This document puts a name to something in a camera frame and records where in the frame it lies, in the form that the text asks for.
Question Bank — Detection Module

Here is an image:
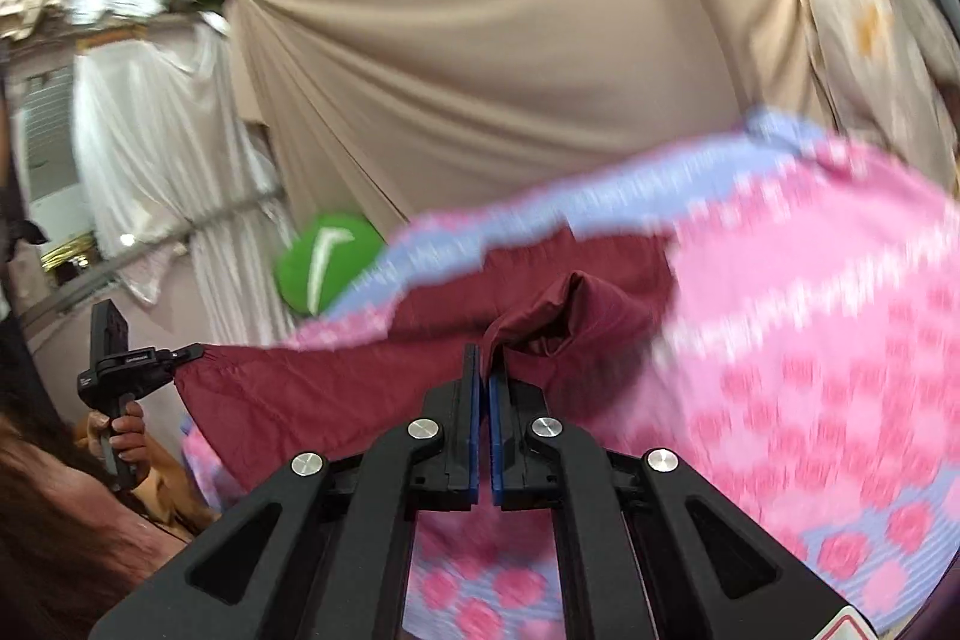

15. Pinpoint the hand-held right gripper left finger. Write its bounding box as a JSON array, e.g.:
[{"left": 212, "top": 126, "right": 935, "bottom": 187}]
[{"left": 88, "top": 344, "right": 481, "bottom": 640}]

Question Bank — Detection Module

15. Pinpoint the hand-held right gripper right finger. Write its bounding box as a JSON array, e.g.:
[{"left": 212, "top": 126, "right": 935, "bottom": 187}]
[{"left": 489, "top": 368, "right": 880, "bottom": 640}]

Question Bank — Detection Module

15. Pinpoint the maroon puffer jacket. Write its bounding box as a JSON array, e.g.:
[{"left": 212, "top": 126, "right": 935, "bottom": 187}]
[{"left": 174, "top": 233, "right": 680, "bottom": 492}]

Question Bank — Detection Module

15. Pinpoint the person's left forearm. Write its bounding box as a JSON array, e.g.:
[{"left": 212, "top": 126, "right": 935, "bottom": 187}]
[{"left": 73, "top": 416, "right": 223, "bottom": 537}]

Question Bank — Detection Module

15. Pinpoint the person's left hand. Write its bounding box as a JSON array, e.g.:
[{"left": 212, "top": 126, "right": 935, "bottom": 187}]
[{"left": 87, "top": 401, "right": 148, "bottom": 470}]

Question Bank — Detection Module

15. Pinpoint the grey metal rod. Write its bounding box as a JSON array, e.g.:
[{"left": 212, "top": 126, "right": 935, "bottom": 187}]
[{"left": 21, "top": 196, "right": 287, "bottom": 316}]

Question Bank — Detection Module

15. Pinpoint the green round pillow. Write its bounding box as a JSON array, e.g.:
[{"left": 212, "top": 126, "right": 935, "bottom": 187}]
[{"left": 274, "top": 212, "right": 388, "bottom": 316}]

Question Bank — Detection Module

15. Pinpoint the person's brown hair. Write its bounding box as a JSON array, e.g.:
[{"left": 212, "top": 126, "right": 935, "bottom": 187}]
[{"left": 0, "top": 413, "right": 197, "bottom": 640}]

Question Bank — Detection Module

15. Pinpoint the white satin curtain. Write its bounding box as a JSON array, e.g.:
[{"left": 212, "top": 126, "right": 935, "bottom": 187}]
[{"left": 72, "top": 21, "right": 301, "bottom": 341}]

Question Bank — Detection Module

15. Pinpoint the white standing air conditioner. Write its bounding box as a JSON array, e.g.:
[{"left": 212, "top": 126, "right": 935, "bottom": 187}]
[{"left": 13, "top": 68, "right": 97, "bottom": 236}]

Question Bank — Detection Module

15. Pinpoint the pink floral bed sheet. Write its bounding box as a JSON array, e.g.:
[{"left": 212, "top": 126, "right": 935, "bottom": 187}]
[{"left": 180, "top": 107, "right": 960, "bottom": 640}]

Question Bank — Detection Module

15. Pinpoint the beige curtain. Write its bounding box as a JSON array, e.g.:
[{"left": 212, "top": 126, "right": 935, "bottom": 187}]
[{"left": 222, "top": 0, "right": 833, "bottom": 348}]

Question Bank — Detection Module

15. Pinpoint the pale floral curtain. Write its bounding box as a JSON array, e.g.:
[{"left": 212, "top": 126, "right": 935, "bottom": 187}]
[{"left": 772, "top": 0, "right": 960, "bottom": 191}]

